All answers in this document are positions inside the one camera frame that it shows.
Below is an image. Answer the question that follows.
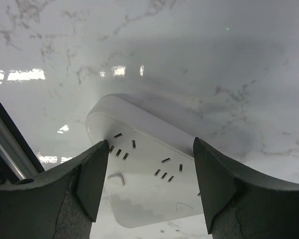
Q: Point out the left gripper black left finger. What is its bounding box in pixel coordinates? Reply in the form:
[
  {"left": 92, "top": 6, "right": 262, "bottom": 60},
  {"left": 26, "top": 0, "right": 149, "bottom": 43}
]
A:
[{"left": 0, "top": 140, "right": 109, "bottom": 239}]

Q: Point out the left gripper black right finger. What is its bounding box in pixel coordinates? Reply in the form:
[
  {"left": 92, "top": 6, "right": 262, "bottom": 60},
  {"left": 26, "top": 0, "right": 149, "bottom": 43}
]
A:
[{"left": 193, "top": 138, "right": 299, "bottom": 239}]

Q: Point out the white angled socket block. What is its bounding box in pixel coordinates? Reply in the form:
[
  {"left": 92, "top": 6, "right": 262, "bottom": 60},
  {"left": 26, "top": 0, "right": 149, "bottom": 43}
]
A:
[{"left": 86, "top": 95, "right": 203, "bottom": 228}]

